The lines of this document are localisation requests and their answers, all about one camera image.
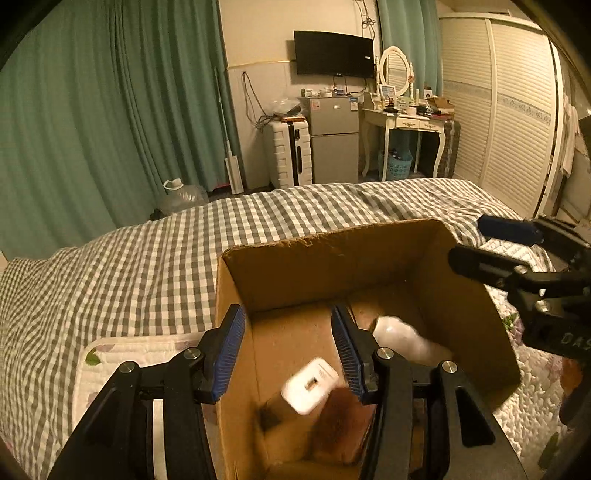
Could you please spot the white dressing table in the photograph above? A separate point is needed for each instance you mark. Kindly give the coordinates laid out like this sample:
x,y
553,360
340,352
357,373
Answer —
x,y
385,121

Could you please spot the green curtain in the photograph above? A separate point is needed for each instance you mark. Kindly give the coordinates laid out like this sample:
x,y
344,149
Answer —
x,y
406,27
115,115

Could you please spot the oval white mirror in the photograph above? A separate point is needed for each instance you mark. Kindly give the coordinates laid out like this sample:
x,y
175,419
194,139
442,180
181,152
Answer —
x,y
395,69

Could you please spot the clear plastic bag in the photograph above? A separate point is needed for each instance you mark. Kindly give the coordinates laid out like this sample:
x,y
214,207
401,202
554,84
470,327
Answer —
x,y
286,107

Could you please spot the dark striped suitcase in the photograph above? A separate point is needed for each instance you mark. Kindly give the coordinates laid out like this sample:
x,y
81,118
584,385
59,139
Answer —
x,y
450,147

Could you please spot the grey checked blanket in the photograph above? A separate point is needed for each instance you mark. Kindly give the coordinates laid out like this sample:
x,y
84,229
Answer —
x,y
152,272

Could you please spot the silver fridge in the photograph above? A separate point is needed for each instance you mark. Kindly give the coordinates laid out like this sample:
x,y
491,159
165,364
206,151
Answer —
x,y
334,143

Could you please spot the clear water jug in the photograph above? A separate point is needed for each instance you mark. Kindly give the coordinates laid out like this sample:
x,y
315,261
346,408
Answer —
x,y
184,196

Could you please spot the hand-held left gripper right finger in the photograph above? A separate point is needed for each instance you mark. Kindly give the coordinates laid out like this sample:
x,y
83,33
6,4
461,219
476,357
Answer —
x,y
347,355

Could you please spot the brown block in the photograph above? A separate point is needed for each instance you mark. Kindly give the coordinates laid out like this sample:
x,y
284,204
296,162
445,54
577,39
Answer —
x,y
344,429

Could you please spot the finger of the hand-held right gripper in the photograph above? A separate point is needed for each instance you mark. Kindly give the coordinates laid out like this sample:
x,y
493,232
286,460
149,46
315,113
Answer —
x,y
505,229
485,265

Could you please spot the black television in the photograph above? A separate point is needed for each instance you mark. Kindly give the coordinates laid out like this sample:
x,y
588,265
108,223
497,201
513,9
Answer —
x,y
333,53

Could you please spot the small cardboard box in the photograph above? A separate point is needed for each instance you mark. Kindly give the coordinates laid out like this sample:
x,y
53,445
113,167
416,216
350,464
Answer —
x,y
442,105

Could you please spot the white flat mop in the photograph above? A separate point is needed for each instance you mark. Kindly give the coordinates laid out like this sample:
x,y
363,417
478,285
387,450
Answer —
x,y
233,173

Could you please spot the white plastic object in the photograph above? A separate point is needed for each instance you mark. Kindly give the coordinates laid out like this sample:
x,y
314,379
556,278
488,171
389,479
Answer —
x,y
406,341

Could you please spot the white suitcase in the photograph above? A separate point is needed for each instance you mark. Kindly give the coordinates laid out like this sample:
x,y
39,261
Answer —
x,y
279,154

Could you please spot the white charger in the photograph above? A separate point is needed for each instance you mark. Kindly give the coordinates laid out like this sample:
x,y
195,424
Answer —
x,y
307,385

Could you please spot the white louvred wardrobe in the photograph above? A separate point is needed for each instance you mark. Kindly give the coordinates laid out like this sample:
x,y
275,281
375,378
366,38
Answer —
x,y
508,115

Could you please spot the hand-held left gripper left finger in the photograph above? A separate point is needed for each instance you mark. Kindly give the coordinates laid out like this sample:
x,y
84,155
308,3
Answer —
x,y
228,355

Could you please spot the hanging white towel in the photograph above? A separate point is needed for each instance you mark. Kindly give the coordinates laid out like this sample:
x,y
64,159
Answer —
x,y
567,138

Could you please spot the blue plastic basket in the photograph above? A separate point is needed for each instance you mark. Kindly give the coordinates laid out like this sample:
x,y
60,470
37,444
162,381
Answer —
x,y
396,167

